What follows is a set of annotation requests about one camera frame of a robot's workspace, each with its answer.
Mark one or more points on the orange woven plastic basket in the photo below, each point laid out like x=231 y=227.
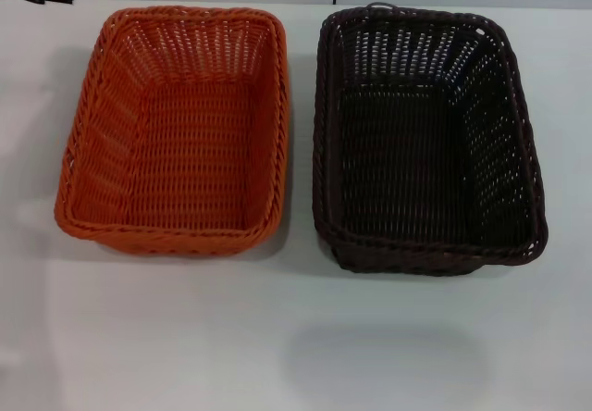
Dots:
x=199 y=152

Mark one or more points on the dark brown woven basket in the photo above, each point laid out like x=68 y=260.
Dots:
x=416 y=161

